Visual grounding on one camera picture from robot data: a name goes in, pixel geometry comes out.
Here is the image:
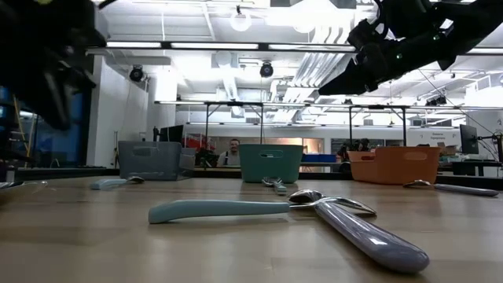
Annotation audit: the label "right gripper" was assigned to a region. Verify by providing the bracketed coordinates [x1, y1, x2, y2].
[318, 19, 441, 96]

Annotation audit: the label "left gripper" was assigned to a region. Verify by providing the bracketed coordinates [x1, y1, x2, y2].
[0, 0, 108, 131]

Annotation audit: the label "light blue handled spoon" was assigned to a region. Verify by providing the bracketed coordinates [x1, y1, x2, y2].
[148, 196, 377, 225]
[89, 175, 145, 191]

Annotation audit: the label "grey-handled spoon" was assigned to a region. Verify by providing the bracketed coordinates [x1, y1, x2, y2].
[402, 179, 500, 197]

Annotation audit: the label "purple handled spoon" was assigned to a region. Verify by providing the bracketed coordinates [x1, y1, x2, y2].
[288, 189, 431, 275]

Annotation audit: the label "black monitor on arm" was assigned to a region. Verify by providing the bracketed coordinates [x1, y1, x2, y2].
[459, 123, 479, 155]

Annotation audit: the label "blue storage box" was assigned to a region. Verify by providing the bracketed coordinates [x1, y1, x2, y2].
[304, 153, 338, 164]

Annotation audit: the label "black track spotlights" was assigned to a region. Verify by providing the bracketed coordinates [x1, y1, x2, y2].
[425, 94, 448, 107]

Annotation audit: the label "orange plastic bin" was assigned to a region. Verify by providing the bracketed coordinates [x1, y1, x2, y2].
[347, 145, 442, 186]

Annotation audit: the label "gray plastic bin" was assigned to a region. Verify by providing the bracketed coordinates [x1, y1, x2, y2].
[117, 140, 196, 182]

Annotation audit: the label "black computer monitor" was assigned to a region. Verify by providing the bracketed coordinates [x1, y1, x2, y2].
[152, 124, 185, 145]

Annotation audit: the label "teal plastic bin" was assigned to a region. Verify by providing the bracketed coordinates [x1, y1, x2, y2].
[238, 143, 304, 184]

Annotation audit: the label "person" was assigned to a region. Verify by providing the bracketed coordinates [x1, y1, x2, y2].
[216, 138, 241, 167]

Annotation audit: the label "yellow cable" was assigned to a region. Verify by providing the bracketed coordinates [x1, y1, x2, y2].
[13, 95, 33, 158]

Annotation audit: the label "black background frame stand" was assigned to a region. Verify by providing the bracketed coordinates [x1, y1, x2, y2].
[204, 101, 265, 145]
[347, 104, 408, 147]

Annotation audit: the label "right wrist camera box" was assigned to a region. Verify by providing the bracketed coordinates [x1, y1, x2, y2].
[383, 0, 437, 40]

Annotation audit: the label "black ceiling light rail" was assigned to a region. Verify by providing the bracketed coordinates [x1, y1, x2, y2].
[86, 40, 503, 56]

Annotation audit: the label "white ring lamp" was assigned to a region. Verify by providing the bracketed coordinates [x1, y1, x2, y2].
[229, 9, 252, 32]

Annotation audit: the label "black aluminium table frame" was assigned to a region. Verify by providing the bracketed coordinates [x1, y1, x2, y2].
[0, 167, 503, 190]

